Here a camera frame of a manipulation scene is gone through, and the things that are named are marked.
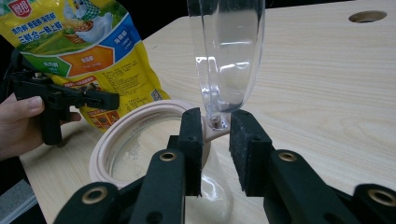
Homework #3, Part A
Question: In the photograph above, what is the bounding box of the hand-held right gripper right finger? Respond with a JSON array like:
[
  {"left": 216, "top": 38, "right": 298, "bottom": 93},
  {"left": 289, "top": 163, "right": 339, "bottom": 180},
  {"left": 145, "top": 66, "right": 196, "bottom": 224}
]
[{"left": 229, "top": 109, "right": 276, "bottom": 198}]

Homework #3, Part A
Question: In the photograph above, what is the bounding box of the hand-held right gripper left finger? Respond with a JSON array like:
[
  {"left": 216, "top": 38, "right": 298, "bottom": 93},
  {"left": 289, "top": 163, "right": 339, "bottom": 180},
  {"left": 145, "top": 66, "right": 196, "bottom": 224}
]
[{"left": 167, "top": 106, "right": 205, "bottom": 198}]

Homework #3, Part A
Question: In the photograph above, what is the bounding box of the yellow seasoning bag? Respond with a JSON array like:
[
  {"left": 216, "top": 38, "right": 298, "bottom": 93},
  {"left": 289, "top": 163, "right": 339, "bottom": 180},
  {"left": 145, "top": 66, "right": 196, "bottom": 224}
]
[{"left": 0, "top": 0, "right": 172, "bottom": 132}]

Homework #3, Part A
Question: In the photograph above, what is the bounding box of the clear jar with beige rim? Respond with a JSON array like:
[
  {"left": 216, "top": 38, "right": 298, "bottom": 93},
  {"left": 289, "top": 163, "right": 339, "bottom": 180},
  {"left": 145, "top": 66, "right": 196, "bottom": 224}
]
[{"left": 88, "top": 0, "right": 266, "bottom": 224}]

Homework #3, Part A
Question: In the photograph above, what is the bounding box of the grey metal floor rail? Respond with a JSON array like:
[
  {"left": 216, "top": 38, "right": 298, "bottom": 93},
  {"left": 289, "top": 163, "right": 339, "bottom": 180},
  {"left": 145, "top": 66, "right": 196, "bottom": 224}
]
[{"left": 0, "top": 178, "right": 39, "bottom": 224}]

